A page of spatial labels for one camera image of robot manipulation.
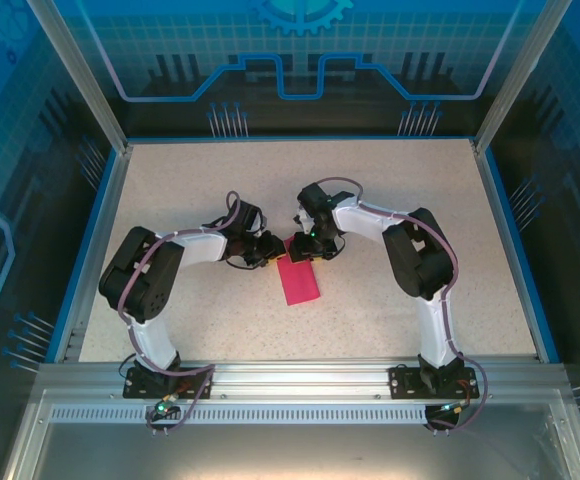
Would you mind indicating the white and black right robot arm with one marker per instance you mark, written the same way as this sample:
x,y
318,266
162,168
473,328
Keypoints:
x,y
415,260

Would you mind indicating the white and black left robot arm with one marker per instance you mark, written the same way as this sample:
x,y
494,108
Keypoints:
x,y
140,280

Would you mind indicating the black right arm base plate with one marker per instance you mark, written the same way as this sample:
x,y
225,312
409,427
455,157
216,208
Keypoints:
x,y
401,385

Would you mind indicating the pink cloth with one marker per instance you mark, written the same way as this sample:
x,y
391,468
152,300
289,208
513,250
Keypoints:
x,y
297,282

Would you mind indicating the aluminium and blue side rail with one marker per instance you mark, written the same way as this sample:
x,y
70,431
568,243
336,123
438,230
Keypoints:
x,y
95,250
515,250

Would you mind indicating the aluminium crossbeam rail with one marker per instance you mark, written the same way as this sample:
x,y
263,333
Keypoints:
x,y
300,377

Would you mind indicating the grey metal tray panel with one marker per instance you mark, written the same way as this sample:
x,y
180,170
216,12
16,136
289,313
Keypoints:
x,y
290,455

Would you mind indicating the aluminium upright post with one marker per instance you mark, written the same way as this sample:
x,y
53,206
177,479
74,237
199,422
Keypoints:
x,y
85,80
515,75

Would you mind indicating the small green-lit connector board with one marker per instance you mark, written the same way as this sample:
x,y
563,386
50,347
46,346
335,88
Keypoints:
x,y
162,407
451,407

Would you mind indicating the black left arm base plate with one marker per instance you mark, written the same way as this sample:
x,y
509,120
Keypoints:
x,y
137,389

